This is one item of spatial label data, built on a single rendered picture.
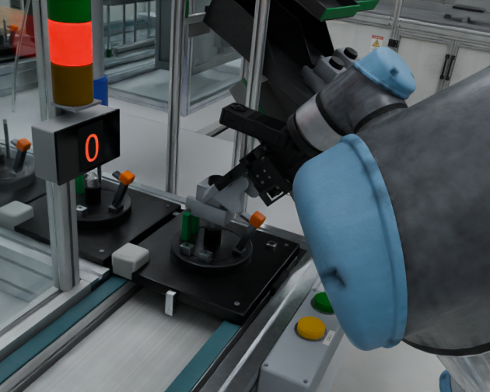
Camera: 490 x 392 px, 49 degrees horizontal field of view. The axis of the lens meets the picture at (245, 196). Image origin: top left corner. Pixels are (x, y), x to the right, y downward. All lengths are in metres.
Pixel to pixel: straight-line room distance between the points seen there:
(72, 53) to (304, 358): 0.50
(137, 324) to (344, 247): 0.64
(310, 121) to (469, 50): 4.10
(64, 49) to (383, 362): 0.68
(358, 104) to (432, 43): 4.14
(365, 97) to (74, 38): 0.36
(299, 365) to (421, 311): 0.49
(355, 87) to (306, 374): 0.38
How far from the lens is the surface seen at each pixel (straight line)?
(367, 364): 0.95
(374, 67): 0.71
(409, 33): 4.85
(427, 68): 4.87
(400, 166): 0.27
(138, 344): 0.85
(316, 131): 0.74
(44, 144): 0.71
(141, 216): 1.05
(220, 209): 0.87
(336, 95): 0.73
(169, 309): 0.87
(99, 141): 0.75
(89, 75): 0.71
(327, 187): 0.28
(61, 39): 0.70
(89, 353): 0.84
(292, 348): 0.79
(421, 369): 0.98
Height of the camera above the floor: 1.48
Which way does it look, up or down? 27 degrees down
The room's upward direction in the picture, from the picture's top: 6 degrees clockwise
